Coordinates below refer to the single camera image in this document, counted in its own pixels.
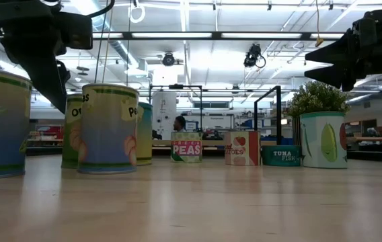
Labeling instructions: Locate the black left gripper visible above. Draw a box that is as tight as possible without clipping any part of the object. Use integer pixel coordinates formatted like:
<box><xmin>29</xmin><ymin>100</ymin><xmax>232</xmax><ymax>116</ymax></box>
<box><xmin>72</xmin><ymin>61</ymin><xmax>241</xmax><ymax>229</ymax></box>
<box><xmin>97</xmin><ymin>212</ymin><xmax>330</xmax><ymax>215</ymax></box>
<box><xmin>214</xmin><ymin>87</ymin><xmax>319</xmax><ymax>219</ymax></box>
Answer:
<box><xmin>0</xmin><ymin>0</ymin><xmax>71</xmax><ymax>114</ymax></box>

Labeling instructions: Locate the tall green oranges can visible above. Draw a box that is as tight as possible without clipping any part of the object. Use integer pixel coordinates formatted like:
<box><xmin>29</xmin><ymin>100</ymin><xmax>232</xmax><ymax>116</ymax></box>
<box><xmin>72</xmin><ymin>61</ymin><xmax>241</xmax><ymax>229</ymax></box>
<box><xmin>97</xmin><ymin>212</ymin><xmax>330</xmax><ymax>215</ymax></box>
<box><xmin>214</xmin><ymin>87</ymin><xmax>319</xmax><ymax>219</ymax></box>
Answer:
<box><xmin>61</xmin><ymin>93</ymin><xmax>84</xmax><ymax>169</ymax></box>

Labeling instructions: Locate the tall blue peaches can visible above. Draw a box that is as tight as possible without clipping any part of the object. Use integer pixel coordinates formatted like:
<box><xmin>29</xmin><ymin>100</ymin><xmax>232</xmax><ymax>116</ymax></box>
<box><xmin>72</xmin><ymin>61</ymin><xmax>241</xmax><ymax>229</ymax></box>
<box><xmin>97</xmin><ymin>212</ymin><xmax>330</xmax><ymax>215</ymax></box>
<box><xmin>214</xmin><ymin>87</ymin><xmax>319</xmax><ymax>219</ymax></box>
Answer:
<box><xmin>77</xmin><ymin>83</ymin><xmax>140</xmax><ymax>175</ymax></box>

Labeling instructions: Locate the tall blue and yellow can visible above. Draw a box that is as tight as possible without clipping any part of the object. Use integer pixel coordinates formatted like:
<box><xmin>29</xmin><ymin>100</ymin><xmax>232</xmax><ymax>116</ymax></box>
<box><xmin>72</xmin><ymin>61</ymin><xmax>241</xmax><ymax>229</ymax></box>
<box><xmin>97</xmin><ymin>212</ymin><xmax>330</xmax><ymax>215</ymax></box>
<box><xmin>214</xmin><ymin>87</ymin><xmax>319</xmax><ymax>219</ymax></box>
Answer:
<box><xmin>136</xmin><ymin>102</ymin><xmax>154</xmax><ymax>167</ymax></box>

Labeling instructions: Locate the diced tomatoes can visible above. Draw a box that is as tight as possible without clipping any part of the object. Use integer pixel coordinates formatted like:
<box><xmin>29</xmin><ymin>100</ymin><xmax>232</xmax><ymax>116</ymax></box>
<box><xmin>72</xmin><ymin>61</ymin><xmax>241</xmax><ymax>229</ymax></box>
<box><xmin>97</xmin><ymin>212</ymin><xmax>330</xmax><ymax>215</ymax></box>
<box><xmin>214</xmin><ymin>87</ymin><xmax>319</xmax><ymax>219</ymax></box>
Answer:
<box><xmin>224</xmin><ymin>130</ymin><xmax>261</xmax><ymax>167</ymax></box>

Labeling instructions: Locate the small green peas can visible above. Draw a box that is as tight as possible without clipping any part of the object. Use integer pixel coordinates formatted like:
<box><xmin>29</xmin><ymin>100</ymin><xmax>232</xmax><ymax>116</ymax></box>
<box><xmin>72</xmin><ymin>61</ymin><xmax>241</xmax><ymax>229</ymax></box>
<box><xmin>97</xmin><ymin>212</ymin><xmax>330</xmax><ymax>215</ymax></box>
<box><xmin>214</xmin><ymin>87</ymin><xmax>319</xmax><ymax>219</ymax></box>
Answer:
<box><xmin>170</xmin><ymin>131</ymin><xmax>203</xmax><ymax>164</ymax></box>

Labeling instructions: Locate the potted green plant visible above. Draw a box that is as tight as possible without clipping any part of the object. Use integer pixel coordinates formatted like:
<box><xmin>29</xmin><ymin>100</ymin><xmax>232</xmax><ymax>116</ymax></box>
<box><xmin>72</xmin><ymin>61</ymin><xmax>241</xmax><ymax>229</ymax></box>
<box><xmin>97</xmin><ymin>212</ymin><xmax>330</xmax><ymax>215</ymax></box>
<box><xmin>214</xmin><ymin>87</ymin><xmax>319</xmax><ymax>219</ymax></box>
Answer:
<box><xmin>286</xmin><ymin>80</ymin><xmax>352</xmax><ymax>146</ymax></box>

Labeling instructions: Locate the large white vegetable can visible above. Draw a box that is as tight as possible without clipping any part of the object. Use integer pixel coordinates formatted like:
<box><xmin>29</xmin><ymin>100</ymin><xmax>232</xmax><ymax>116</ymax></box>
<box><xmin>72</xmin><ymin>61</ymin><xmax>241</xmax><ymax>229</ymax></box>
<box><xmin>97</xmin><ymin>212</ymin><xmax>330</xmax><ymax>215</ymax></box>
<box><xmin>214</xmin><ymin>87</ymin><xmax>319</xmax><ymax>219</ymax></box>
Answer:
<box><xmin>299</xmin><ymin>111</ymin><xmax>348</xmax><ymax>169</ymax></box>

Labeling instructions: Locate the teal tuna fish can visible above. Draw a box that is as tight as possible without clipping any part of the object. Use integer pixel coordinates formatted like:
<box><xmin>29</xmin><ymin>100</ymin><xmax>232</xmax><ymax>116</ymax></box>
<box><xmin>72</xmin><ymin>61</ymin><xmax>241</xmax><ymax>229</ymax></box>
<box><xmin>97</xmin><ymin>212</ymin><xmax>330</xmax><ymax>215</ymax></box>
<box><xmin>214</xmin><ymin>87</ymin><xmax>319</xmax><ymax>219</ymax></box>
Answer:
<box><xmin>261</xmin><ymin>145</ymin><xmax>302</xmax><ymax>167</ymax></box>

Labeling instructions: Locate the white cylindrical pillar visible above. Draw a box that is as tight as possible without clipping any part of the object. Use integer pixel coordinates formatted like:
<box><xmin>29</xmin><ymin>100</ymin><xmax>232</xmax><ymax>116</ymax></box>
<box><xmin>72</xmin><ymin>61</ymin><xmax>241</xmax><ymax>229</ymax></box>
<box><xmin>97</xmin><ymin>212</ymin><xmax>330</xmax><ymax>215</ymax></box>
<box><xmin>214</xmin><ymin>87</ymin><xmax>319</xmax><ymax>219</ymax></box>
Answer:
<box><xmin>152</xmin><ymin>91</ymin><xmax>178</xmax><ymax>140</ymax></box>

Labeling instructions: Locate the person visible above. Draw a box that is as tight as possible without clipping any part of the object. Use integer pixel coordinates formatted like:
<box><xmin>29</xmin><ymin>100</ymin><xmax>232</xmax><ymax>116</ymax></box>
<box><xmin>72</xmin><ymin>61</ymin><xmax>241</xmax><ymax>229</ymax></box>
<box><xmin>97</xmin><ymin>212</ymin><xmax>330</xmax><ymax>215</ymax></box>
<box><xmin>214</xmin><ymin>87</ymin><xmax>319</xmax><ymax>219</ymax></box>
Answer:
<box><xmin>173</xmin><ymin>116</ymin><xmax>187</xmax><ymax>132</ymax></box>

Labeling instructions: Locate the yellow hanging cord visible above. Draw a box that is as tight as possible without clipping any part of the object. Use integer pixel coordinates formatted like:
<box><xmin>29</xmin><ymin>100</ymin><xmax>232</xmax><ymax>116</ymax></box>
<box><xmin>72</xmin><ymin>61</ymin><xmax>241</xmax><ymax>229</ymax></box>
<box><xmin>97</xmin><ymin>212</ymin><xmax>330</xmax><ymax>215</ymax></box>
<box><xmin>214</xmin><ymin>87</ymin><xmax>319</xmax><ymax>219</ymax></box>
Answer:
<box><xmin>314</xmin><ymin>0</ymin><xmax>325</xmax><ymax>48</ymax></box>

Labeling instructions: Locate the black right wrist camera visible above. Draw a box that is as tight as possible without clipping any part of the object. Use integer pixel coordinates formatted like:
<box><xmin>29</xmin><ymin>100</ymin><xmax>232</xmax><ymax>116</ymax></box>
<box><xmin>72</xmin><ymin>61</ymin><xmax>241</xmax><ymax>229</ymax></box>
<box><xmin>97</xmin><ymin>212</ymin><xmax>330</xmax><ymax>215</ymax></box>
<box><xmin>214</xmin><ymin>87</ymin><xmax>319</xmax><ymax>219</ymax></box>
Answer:
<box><xmin>351</xmin><ymin>9</ymin><xmax>382</xmax><ymax>48</ymax></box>

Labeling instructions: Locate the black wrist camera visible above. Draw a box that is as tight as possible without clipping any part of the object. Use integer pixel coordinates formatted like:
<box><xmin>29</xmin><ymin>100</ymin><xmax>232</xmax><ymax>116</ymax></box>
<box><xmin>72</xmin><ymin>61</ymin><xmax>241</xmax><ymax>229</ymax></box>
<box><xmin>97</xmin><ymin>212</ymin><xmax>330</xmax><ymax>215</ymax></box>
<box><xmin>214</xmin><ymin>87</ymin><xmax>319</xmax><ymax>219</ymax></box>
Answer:
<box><xmin>351</xmin><ymin>9</ymin><xmax>382</xmax><ymax>48</ymax></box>
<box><xmin>54</xmin><ymin>11</ymin><xmax>94</xmax><ymax>56</ymax></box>

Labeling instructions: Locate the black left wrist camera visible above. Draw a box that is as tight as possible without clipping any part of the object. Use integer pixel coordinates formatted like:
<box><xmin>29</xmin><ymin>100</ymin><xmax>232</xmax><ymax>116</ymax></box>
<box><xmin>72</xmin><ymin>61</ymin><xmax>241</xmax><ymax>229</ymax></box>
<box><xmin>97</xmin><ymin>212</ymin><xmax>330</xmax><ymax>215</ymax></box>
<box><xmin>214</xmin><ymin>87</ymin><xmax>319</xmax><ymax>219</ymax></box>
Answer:
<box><xmin>54</xmin><ymin>11</ymin><xmax>94</xmax><ymax>56</ymax></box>

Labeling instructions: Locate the hanging black camera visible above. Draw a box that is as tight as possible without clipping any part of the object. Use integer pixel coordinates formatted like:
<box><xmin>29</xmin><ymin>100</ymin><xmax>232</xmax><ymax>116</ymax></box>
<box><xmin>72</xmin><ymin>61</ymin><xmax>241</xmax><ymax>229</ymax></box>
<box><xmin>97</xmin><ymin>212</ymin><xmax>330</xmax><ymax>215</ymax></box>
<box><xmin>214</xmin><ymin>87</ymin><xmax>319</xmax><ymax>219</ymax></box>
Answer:
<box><xmin>243</xmin><ymin>43</ymin><xmax>266</xmax><ymax>69</ymax></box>

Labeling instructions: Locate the white looped cable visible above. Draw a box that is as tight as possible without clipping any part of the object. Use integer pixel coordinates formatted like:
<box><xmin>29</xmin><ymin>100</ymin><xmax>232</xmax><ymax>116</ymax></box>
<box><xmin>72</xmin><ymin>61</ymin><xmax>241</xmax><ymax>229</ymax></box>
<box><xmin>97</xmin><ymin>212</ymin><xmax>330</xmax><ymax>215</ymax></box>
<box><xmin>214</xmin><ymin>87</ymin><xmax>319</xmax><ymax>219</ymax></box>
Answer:
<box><xmin>128</xmin><ymin>0</ymin><xmax>147</xmax><ymax>24</ymax></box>

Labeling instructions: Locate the round black ceiling camera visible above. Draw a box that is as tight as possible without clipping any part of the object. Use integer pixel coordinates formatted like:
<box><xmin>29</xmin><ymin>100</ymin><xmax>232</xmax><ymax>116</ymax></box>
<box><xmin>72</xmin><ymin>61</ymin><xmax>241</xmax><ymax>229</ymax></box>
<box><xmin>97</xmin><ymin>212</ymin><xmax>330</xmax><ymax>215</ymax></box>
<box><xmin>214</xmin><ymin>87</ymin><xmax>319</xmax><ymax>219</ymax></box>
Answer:
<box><xmin>162</xmin><ymin>52</ymin><xmax>176</xmax><ymax>67</ymax></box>

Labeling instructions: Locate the black overhead rail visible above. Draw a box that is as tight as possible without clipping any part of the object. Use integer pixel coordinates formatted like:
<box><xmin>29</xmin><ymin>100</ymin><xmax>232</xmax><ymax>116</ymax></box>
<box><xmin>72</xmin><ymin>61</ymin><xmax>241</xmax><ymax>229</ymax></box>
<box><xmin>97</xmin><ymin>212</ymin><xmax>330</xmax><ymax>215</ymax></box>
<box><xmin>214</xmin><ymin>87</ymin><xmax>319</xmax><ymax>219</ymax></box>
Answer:
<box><xmin>0</xmin><ymin>31</ymin><xmax>382</xmax><ymax>42</ymax></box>

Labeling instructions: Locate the black metal background frame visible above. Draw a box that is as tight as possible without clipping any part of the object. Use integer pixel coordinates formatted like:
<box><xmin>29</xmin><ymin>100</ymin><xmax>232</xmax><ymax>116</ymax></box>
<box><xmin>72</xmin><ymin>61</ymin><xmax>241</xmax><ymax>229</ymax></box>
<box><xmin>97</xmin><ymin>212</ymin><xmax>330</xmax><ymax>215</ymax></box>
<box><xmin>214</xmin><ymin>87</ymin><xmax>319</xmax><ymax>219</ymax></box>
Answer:
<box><xmin>149</xmin><ymin>84</ymin><xmax>204</xmax><ymax>132</ymax></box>

